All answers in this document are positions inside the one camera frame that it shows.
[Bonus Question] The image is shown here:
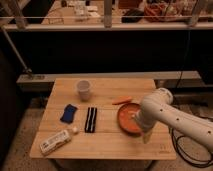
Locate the metal railing frame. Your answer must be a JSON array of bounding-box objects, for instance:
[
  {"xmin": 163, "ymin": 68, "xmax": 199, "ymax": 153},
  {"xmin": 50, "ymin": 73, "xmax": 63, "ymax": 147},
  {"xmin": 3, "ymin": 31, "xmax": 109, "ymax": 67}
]
[{"xmin": 0, "ymin": 0, "xmax": 213, "ymax": 89}]

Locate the orange round plate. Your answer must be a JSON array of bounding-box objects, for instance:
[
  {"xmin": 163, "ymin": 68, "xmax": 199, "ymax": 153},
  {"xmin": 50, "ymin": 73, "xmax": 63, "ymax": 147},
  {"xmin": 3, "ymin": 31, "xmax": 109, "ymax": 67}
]
[{"xmin": 117, "ymin": 103, "xmax": 141, "ymax": 136}]

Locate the white plastic bottle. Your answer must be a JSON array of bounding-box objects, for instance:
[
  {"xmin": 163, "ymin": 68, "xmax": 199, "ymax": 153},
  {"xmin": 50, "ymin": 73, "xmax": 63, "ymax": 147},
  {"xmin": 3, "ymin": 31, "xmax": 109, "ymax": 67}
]
[{"xmin": 39, "ymin": 127, "xmax": 79, "ymax": 156}]

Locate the black floor cable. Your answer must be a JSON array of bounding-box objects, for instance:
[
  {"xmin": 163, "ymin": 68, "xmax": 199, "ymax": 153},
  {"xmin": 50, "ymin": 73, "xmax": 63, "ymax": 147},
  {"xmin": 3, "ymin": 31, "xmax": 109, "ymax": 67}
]
[{"xmin": 169, "ymin": 128, "xmax": 213, "ymax": 169}]

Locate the blue folded cloth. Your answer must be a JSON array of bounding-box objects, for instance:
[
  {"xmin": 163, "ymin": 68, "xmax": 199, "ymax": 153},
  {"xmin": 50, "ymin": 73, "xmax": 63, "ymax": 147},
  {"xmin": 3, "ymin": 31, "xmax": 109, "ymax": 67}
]
[{"xmin": 60, "ymin": 104, "xmax": 77, "ymax": 124}]

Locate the black white striped cloth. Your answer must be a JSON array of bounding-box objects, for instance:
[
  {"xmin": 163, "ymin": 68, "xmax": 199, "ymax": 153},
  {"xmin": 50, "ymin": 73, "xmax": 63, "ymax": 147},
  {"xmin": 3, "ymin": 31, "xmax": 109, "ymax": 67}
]
[{"xmin": 84, "ymin": 107, "xmax": 97, "ymax": 133}]

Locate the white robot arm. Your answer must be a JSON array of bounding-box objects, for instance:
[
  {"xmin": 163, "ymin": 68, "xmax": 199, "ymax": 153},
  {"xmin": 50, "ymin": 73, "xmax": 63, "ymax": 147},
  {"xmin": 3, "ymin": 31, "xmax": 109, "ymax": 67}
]
[{"xmin": 133, "ymin": 88, "xmax": 213, "ymax": 152}]

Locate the white plastic cup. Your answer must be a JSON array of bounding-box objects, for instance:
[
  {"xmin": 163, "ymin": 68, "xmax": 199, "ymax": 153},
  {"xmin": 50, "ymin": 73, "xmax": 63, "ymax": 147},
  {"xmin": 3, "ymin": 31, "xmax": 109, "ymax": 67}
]
[{"xmin": 77, "ymin": 80, "xmax": 91, "ymax": 101}]

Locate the orange carrot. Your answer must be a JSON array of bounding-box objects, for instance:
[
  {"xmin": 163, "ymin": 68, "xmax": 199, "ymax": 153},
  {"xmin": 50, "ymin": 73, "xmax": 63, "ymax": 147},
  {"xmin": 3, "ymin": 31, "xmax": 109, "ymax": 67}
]
[{"xmin": 112, "ymin": 96, "xmax": 133, "ymax": 105}]

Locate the black bag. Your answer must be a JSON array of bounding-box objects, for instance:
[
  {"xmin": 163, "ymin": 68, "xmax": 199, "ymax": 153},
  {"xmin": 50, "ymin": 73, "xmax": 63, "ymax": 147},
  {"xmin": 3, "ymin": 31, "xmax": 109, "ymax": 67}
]
[{"xmin": 121, "ymin": 9, "xmax": 144, "ymax": 23}]

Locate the orange cable coil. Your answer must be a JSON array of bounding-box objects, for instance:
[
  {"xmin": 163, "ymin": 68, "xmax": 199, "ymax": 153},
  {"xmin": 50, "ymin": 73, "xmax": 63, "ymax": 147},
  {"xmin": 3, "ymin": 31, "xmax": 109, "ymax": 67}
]
[{"xmin": 143, "ymin": 2, "xmax": 178, "ymax": 23}]

